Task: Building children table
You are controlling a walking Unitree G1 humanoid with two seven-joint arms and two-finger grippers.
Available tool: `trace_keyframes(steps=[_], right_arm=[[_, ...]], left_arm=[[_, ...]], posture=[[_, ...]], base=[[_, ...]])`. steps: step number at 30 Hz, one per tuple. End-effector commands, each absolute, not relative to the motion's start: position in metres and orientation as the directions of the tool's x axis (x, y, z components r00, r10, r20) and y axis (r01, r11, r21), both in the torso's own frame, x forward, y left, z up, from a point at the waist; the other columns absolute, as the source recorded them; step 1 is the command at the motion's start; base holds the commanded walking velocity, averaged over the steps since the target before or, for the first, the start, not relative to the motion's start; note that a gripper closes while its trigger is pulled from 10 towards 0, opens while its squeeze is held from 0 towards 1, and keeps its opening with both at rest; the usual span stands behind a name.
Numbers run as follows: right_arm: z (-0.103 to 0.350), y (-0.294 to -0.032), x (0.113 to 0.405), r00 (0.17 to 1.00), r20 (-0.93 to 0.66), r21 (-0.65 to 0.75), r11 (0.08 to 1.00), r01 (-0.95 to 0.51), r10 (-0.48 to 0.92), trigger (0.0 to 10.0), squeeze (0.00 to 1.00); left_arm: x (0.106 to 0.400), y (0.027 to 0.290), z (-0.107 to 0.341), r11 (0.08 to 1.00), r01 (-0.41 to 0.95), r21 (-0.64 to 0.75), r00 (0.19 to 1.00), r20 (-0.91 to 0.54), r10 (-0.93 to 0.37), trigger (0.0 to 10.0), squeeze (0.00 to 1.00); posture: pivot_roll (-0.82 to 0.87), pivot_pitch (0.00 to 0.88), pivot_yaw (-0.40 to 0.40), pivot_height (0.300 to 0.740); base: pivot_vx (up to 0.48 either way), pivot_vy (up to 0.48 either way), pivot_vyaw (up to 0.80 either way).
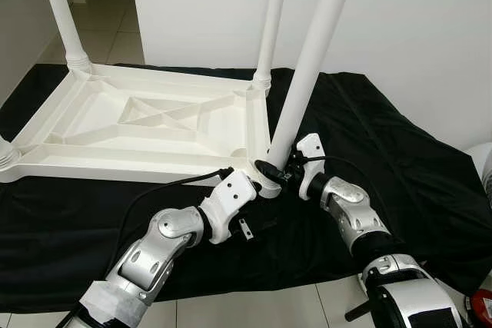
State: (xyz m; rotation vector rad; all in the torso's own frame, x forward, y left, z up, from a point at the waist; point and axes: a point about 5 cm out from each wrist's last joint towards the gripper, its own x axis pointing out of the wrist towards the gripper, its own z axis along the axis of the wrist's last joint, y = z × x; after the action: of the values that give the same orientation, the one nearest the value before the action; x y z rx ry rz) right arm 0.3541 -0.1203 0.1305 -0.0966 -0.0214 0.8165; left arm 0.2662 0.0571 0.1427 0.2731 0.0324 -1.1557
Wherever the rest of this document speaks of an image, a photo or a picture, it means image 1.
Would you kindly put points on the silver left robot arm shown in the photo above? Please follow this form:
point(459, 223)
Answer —
point(154, 251)

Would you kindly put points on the white plastic table top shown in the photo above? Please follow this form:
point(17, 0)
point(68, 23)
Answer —
point(92, 117)

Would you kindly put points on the red round object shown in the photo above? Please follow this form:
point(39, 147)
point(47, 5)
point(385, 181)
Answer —
point(483, 309)

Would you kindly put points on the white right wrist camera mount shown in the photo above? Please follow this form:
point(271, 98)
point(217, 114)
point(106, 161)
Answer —
point(311, 147)

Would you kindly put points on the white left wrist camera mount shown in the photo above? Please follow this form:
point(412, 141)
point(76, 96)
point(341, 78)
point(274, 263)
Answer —
point(231, 197)

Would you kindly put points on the black table cloth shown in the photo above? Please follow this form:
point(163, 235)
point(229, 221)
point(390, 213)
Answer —
point(415, 159)

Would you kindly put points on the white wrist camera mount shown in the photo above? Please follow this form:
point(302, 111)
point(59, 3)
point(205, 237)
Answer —
point(231, 197)
point(311, 147)

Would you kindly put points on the black metal table leg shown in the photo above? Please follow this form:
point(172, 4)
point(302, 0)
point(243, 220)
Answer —
point(361, 311)

